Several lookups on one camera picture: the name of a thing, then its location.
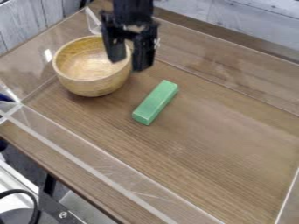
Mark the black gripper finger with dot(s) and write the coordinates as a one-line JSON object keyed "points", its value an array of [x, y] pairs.
{"points": [[143, 56], [113, 43]]}

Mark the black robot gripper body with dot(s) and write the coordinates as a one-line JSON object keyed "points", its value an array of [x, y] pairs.
{"points": [[128, 20]]}

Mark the green rectangular block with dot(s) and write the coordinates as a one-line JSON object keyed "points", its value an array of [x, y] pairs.
{"points": [[155, 101]]}

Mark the brown wooden bowl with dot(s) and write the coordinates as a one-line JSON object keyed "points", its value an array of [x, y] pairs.
{"points": [[84, 70]]}

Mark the blue object at edge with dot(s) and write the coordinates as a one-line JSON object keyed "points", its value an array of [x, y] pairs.
{"points": [[5, 98]]}

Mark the black table leg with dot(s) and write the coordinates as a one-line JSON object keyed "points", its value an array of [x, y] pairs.
{"points": [[49, 184]]}

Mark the clear acrylic tray enclosure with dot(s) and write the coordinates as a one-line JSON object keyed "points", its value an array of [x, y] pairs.
{"points": [[191, 145]]}

